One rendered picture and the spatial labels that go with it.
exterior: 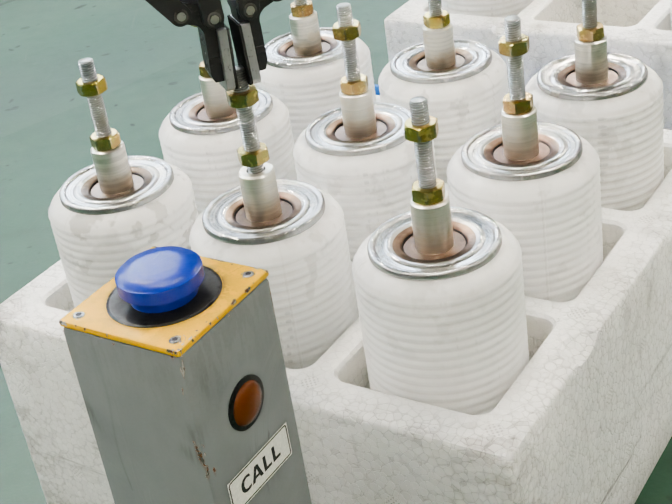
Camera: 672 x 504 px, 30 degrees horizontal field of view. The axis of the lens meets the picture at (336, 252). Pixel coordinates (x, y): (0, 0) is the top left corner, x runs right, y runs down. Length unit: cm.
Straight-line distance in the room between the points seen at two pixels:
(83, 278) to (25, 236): 54
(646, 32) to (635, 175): 29
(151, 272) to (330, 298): 21
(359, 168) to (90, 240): 18
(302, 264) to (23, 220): 71
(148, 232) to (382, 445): 21
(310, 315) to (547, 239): 15
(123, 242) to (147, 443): 24
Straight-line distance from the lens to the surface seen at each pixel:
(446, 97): 90
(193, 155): 89
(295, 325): 75
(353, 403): 71
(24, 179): 150
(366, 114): 84
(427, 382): 70
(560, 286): 80
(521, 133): 78
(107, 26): 194
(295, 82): 96
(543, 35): 118
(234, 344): 57
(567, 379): 72
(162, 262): 57
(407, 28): 124
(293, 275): 74
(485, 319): 69
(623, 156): 87
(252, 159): 74
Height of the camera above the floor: 61
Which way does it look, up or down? 30 degrees down
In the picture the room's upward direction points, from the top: 9 degrees counter-clockwise
